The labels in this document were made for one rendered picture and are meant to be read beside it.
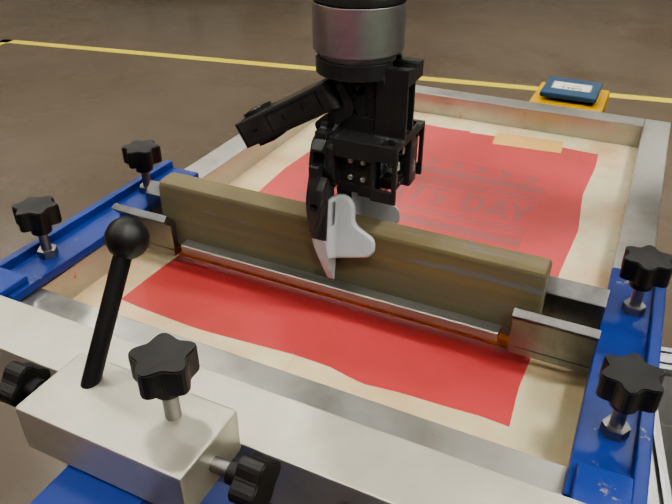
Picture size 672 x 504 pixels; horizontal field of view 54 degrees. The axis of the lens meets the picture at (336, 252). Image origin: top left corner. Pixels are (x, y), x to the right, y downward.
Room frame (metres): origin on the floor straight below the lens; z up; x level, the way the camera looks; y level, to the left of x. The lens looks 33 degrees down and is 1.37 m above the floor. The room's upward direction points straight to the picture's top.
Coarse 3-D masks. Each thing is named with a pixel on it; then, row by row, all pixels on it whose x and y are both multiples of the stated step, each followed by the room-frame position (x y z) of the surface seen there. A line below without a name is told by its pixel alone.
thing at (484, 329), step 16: (208, 256) 0.59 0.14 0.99; (224, 256) 0.58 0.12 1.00; (240, 256) 0.58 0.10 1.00; (256, 272) 0.56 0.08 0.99; (272, 272) 0.55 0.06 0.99; (288, 272) 0.55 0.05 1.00; (304, 272) 0.55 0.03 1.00; (320, 288) 0.53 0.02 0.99; (336, 288) 0.52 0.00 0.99; (352, 288) 0.52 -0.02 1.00; (368, 304) 0.51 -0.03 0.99; (384, 304) 0.50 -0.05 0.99; (400, 304) 0.50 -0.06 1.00; (416, 304) 0.50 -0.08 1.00; (432, 320) 0.48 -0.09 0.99; (448, 320) 0.47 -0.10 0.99; (464, 320) 0.47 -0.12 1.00; (480, 320) 0.47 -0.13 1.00; (480, 336) 0.46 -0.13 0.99; (496, 336) 0.45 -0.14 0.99
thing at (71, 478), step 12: (72, 468) 0.27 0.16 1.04; (60, 480) 0.26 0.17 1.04; (72, 480) 0.26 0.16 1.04; (84, 480) 0.26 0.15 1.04; (96, 480) 0.26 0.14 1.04; (48, 492) 0.25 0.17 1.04; (60, 492) 0.25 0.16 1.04; (72, 492) 0.25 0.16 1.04; (84, 492) 0.25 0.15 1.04; (96, 492) 0.25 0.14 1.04; (108, 492) 0.25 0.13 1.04; (120, 492) 0.25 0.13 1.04
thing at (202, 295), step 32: (448, 128) 1.03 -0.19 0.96; (288, 192) 0.80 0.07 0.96; (160, 288) 0.58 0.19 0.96; (192, 288) 0.58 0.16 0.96; (224, 288) 0.58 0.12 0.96; (256, 288) 0.58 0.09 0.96; (288, 288) 0.58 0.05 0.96; (192, 320) 0.52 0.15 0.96; (224, 320) 0.52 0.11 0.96; (256, 320) 0.52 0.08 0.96; (288, 320) 0.52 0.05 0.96; (320, 320) 0.52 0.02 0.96; (288, 352) 0.47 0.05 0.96
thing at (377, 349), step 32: (480, 160) 0.91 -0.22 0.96; (512, 160) 0.91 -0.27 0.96; (544, 160) 0.91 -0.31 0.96; (576, 160) 0.91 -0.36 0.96; (544, 192) 0.80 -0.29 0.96; (576, 192) 0.80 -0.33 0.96; (544, 224) 0.71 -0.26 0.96; (576, 224) 0.71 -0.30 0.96; (544, 256) 0.64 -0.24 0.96; (352, 320) 0.52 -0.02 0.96; (384, 320) 0.52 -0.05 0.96; (320, 352) 0.47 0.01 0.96; (352, 352) 0.47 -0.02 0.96; (384, 352) 0.47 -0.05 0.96; (416, 352) 0.47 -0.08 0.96; (448, 352) 0.47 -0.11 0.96; (480, 352) 0.47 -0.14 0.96; (384, 384) 0.43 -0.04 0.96; (416, 384) 0.43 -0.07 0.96; (448, 384) 0.43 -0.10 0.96; (480, 384) 0.43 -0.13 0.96; (512, 384) 0.43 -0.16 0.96
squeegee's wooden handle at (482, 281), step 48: (192, 192) 0.61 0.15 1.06; (240, 192) 0.60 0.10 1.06; (192, 240) 0.61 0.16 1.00; (240, 240) 0.58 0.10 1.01; (288, 240) 0.56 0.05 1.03; (384, 240) 0.51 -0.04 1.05; (432, 240) 0.51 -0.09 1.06; (384, 288) 0.51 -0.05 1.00; (432, 288) 0.49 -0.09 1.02; (480, 288) 0.47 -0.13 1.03; (528, 288) 0.46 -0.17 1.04
